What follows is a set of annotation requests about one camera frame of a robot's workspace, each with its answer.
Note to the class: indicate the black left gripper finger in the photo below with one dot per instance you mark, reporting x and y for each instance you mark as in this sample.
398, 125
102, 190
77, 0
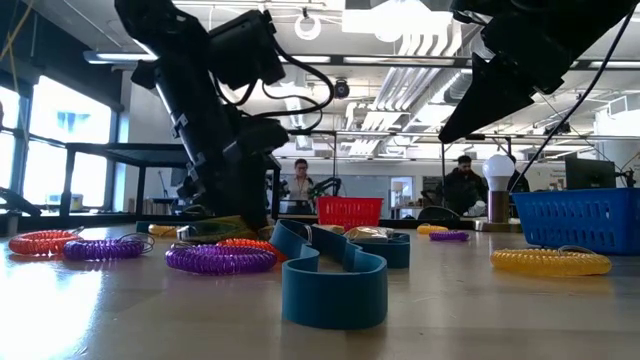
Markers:
250, 200

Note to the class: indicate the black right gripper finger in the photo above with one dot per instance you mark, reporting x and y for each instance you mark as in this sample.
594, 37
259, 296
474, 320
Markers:
480, 105

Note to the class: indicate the purple coil wristband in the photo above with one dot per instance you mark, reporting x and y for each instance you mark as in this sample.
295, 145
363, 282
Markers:
100, 250
448, 236
220, 260

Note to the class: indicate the yellow coil wristband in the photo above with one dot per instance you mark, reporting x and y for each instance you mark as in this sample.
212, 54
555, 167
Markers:
161, 230
431, 229
550, 262

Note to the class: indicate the clear plastic packet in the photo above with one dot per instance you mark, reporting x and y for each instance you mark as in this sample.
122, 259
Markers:
370, 233

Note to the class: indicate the orange coil wristband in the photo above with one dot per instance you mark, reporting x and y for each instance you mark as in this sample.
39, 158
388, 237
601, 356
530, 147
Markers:
245, 243
40, 242

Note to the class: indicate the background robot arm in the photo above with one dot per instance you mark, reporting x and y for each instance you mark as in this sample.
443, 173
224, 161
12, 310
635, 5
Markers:
327, 186

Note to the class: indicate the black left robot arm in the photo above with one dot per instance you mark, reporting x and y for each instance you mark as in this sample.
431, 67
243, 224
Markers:
165, 30

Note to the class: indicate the person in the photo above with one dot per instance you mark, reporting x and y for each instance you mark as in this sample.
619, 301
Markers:
462, 190
521, 184
299, 190

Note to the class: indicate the white bulb table lamp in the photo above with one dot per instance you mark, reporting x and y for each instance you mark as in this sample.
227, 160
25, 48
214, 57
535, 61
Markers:
498, 172

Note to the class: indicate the overhead light bar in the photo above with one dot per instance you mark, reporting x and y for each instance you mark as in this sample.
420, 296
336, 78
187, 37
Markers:
400, 59

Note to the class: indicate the red plastic basket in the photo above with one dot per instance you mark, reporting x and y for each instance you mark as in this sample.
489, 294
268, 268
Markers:
350, 212

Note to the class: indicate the black chair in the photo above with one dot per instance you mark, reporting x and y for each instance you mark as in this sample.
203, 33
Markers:
437, 212

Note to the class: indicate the black computer monitor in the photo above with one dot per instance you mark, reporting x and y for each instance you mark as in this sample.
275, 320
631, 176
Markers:
590, 175

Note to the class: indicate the black ceiling spotlight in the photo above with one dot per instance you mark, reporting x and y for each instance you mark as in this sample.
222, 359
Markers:
341, 89

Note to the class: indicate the blue plastic basket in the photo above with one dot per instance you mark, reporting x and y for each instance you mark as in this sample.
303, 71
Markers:
580, 220

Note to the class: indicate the black frame table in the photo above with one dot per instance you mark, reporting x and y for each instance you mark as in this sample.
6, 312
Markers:
125, 155

